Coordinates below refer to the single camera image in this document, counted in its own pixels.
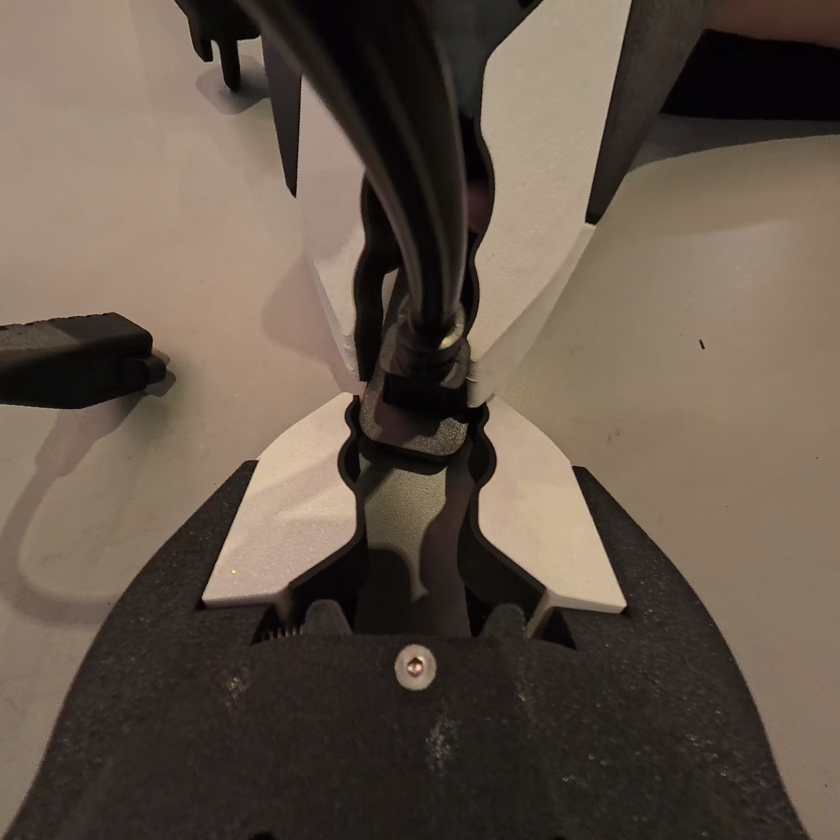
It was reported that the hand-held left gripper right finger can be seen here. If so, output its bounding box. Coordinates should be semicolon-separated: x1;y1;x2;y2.
465;402;627;637

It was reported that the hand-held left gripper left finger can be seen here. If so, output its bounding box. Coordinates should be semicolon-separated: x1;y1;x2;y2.
202;392;366;624

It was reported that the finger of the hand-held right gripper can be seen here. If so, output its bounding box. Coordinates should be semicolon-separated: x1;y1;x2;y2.
298;75;396;383
469;0;632;403

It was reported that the black power plug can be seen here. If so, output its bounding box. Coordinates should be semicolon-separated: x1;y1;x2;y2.
382;308;473;408

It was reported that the black power strip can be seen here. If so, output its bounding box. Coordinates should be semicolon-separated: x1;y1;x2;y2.
357;269;476;465

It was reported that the black power cable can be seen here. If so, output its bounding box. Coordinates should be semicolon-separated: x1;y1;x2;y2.
239;0;476;342

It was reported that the person's right forearm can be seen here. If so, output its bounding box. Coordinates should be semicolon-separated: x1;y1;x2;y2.
705;0;840;48

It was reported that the black pronged plug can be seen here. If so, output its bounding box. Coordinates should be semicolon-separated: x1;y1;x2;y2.
174;0;244;93

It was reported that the black angled cord connector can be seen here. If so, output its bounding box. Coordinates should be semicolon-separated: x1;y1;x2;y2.
0;313;168;411

